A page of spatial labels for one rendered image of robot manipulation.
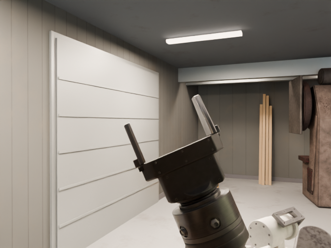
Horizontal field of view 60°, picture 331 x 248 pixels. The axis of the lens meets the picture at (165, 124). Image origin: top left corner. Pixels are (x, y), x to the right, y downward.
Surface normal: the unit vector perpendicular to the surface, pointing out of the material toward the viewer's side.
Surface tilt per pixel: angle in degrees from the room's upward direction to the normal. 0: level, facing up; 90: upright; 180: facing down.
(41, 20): 90
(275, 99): 90
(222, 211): 75
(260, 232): 90
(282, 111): 90
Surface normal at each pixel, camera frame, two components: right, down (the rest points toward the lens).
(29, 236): 0.92, 0.00
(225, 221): 0.32, -0.22
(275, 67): -0.38, 0.00
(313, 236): -0.09, -0.90
